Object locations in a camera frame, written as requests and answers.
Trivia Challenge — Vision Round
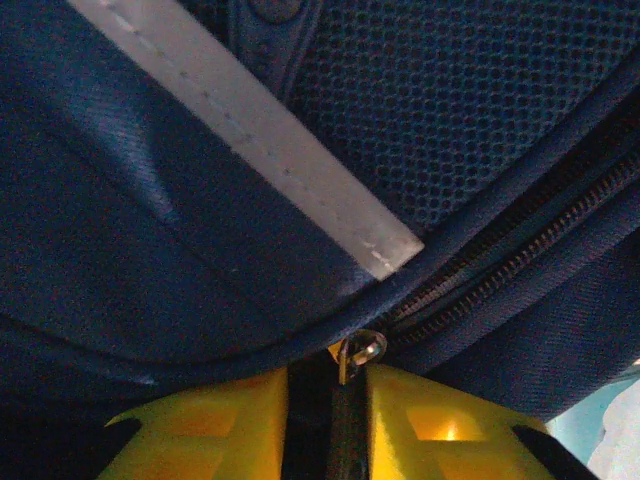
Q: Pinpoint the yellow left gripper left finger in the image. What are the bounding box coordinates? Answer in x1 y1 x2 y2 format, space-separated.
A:
94 368 292 480

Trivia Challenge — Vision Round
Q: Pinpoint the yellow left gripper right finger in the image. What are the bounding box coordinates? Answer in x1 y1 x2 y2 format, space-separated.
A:
367 363 596 480

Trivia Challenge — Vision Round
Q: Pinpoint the navy blue backpack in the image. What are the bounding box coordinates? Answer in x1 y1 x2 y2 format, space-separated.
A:
0 0 640 480

